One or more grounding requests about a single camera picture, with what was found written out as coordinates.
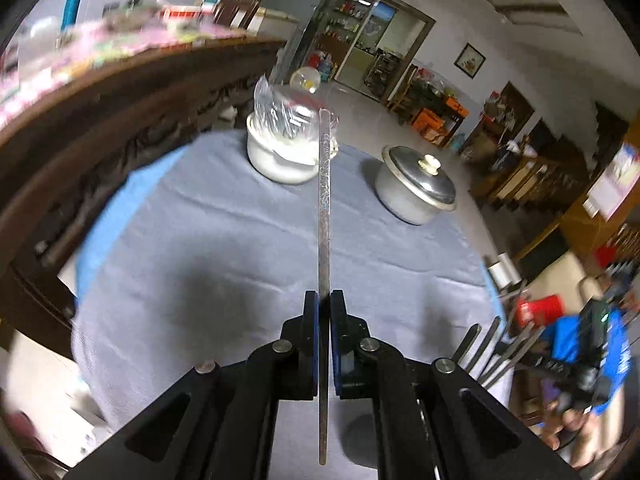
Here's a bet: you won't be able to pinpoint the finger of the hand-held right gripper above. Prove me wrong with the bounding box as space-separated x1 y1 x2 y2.
517 352 571 378

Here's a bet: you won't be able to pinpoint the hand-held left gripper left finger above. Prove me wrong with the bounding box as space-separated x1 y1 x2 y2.
62 290 322 480

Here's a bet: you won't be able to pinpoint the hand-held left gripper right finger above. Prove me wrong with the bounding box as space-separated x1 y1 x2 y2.
329 290 583 480

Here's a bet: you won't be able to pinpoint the person's right hand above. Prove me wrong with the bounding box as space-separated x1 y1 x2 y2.
540 395 618 467

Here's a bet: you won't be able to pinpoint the blue object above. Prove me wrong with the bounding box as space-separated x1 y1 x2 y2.
542 310 628 403

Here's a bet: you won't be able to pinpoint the red plastic stool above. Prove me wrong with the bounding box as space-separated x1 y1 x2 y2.
515 294 565 333

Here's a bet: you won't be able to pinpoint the white roll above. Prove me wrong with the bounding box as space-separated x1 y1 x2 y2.
487 254 523 291

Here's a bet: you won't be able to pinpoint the grey cloth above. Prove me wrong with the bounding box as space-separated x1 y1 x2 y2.
70 130 516 480

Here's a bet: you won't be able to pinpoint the wooden chairs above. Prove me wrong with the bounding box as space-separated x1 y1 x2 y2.
470 150 596 213

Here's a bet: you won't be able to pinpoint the aluminium pot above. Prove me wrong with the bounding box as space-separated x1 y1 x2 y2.
375 160 451 226

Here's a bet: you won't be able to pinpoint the aluminium pot lid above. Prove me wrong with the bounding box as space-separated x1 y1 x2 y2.
381 145 458 212

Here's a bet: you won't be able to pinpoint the white ceramic bowl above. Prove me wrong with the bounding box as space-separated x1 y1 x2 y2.
246 105 341 185

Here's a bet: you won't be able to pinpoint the blue cloth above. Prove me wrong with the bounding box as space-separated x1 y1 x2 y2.
75 147 193 306

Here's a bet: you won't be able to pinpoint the orange crate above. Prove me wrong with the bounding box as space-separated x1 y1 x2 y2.
412 107 451 141

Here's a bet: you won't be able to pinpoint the clear plastic bag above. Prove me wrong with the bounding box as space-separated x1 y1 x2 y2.
252 74 341 143

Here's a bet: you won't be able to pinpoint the clear glass globe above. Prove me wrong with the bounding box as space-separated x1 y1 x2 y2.
290 66 322 93

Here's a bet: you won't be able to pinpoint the glass door display shelf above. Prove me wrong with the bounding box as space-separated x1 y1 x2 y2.
307 0 436 96

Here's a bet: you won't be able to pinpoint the grey refrigerator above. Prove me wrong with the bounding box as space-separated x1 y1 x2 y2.
260 0 348 81

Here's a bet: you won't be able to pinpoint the pink patterned cloth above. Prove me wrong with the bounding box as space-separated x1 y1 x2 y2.
0 10 251 128

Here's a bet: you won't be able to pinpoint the blue bottle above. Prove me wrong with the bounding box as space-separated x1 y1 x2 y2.
61 0 87 33

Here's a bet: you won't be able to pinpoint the wall calendar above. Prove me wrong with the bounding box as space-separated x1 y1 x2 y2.
587 142 640 222

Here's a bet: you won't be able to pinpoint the framed wall picture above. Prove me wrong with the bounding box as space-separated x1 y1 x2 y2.
454 43 487 79

